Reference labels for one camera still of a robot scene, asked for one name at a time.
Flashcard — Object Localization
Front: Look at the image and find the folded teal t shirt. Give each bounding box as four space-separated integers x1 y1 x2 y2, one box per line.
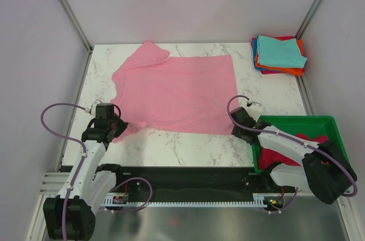
257 35 307 69

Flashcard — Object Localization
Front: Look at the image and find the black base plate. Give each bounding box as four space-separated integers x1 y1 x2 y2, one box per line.
98 164 295 202

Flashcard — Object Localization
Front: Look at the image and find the left aluminium frame post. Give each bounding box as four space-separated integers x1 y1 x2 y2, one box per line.
58 0 93 54

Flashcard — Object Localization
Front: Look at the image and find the folded orange t shirt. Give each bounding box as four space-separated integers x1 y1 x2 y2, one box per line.
256 36 305 77

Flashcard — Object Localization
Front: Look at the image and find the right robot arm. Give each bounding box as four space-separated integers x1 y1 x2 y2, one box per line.
228 107 358 204

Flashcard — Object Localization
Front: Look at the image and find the right aluminium frame post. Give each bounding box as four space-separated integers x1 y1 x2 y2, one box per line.
294 0 342 39

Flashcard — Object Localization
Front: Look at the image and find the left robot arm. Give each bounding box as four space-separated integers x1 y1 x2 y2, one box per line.
43 103 128 240

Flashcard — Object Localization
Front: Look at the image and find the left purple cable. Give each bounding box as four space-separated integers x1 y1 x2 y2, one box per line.
41 103 95 241

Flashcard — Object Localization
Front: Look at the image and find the white slotted cable duct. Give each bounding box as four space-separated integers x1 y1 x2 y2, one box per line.
101 194 282 208

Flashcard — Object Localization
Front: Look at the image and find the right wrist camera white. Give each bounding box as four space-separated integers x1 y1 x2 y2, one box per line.
246 99 262 107

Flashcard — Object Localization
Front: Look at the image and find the green plastic bin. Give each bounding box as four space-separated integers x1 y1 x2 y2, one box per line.
252 115 347 174

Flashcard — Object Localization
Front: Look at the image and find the crimson t shirt in bin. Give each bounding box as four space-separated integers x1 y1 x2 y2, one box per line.
257 133 328 170

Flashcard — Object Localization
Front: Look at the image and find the aluminium frame post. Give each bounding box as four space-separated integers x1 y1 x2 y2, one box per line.
294 0 342 39
58 0 93 54

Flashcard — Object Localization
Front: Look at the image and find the pink t shirt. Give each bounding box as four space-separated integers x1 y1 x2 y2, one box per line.
111 41 237 142

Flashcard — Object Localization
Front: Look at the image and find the folded blue t shirt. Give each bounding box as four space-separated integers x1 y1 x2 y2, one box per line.
251 38 258 70

